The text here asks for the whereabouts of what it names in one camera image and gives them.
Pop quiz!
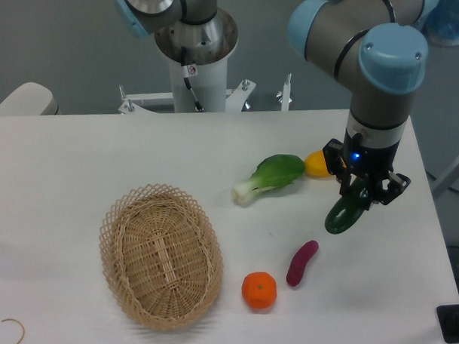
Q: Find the white metal base frame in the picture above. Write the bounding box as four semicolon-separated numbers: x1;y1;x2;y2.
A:
118;73;292;115

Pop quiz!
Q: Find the purple sweet potato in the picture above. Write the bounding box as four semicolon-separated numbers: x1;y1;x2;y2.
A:
286;240;319;287

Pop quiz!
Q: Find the white chair armrest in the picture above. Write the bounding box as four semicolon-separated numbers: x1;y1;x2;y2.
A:
0;82;60;117

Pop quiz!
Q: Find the tan rubber band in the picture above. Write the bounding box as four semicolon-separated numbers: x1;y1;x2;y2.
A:
0;318;27;344

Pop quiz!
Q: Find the yellow lemon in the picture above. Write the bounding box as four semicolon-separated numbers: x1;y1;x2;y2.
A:
304;149;332;178

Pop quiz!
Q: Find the blue plastic bag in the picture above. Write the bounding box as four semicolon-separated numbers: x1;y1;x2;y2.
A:
424;0;459;47

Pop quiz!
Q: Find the woven wicker basket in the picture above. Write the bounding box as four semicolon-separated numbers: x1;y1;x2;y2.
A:
99;184;223;330

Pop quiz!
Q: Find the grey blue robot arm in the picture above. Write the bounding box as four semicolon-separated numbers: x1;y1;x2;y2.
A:
113;0;437;204

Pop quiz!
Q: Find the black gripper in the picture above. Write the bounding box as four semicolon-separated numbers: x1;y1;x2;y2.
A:
323;112;411;210

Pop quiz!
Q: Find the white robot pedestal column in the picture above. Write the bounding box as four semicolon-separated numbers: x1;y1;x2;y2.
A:
155;8;238;113

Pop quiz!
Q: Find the black cable on pedestal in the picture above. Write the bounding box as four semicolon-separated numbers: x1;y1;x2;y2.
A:
177;46;207;113

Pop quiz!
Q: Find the orange tangerine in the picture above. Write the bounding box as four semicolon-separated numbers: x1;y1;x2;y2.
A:
241;272;277;310

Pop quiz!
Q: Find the white frame at right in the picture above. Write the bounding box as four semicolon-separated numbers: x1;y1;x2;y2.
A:
430;155;459;199

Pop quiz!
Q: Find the black device at table edge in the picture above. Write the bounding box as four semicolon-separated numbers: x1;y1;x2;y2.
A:
436;304;459;344

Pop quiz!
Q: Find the dark green cucumber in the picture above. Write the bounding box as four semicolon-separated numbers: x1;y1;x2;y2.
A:
324;179;371;235

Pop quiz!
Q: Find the green bok choy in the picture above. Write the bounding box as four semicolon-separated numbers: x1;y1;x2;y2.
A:
231;154;305;206

